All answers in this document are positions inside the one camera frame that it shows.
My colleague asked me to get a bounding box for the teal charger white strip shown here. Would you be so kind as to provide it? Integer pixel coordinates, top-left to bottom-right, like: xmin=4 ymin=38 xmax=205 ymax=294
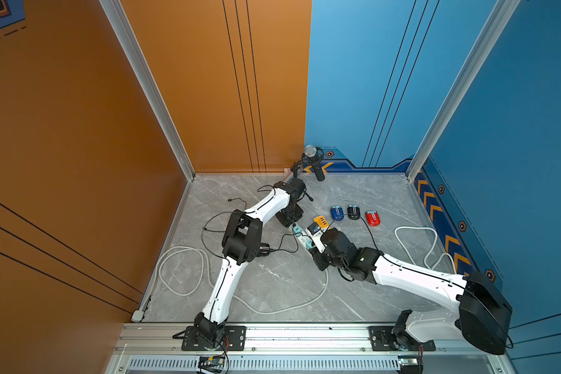
xmin=298 ymin=235 xmax=312 ymax=249

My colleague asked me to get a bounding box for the yellow power strip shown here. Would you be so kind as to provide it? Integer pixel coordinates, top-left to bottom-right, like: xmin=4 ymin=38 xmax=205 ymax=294
xmin=313 ymin=215 xmax=330 ymax=230

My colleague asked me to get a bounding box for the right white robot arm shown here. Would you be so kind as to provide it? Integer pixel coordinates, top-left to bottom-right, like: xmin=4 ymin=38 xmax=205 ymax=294
xmin=305 ymin=228 xmax=514 ymax=355

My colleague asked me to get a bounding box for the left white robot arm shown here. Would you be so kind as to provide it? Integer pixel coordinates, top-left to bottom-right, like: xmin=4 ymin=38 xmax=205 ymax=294
xmin=193 ymin=178 xmax=306 ymax=349

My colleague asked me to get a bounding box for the white power strip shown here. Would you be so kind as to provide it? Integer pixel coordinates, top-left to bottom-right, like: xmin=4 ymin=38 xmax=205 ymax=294
xmin=291 ymin=223 xmax=308 ymax=241

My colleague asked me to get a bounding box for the yellow strip white cable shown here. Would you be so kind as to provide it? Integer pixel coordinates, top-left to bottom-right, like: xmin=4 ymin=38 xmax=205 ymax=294
xmin=394 ymin=226 xmax=457 ymax=272

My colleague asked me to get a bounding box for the white strip power cable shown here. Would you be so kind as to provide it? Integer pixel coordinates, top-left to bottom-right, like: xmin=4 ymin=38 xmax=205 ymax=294
xmin=130 ymin=245 xmax=330 ymax=329

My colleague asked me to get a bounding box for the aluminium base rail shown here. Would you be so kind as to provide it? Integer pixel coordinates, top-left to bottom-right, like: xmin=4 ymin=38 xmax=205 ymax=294
xmin=105 ymin=323 xmax=516 ymax=373

